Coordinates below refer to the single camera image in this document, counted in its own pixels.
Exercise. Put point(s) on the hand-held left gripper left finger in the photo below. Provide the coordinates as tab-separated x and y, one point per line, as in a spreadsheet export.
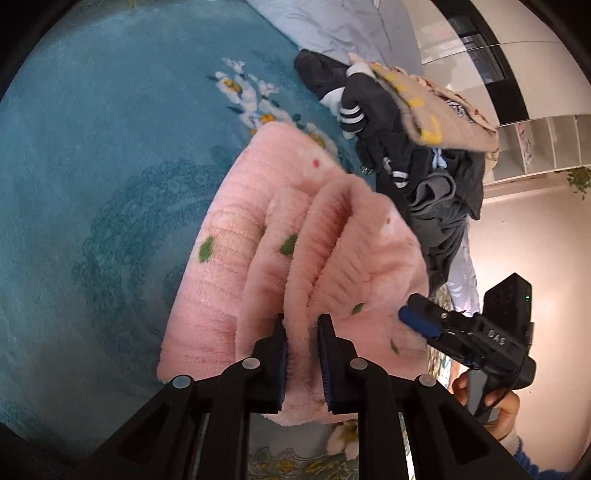
280	374

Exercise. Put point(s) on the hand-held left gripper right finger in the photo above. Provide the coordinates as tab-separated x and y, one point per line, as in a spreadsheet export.
325	369

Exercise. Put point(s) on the light grey floral quilt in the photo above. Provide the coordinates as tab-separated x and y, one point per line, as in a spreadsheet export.
464	277

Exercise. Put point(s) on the person's right forearm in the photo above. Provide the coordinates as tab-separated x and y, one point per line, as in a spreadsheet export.
524	459

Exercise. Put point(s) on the pink floral fleece garment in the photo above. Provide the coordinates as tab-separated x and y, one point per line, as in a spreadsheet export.
277	207

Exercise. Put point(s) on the white open shelf unit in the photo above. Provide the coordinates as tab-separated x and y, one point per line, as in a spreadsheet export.
554	138

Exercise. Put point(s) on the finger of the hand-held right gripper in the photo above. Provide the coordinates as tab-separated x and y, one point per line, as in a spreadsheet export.
434	311
420	325

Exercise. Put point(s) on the green hanging plant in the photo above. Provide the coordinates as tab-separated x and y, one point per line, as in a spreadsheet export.
579	180

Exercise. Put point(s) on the dark grey garment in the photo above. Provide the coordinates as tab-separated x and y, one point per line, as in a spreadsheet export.
443	240

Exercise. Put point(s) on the blue-grey floral duvet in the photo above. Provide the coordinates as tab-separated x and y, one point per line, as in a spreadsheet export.
332	27

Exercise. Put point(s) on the beige sweater with yellow letters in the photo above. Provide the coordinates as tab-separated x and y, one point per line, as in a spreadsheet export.
443	115

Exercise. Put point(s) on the white wardrobe with black band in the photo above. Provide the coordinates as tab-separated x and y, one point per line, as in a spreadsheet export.
545	83

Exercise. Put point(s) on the light blue garment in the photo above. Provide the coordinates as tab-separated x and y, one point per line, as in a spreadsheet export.
438	159

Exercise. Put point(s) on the person's right hand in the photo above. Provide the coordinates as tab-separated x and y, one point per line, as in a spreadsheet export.
508	410

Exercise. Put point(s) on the pink and white folded clothes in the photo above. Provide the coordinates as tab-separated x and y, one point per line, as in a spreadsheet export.
524	138

